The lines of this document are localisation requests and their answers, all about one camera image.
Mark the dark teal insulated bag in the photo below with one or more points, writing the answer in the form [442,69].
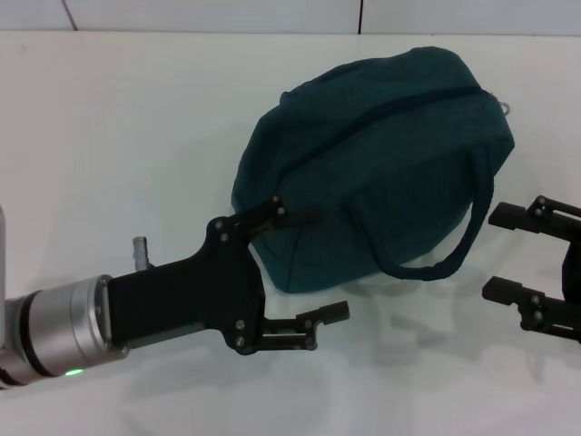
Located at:
[354,181]

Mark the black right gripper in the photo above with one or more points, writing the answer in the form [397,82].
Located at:
[573,272]

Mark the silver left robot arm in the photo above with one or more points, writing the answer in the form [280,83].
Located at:
[45,327]

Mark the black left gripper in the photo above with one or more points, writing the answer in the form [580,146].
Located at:
[190,295]

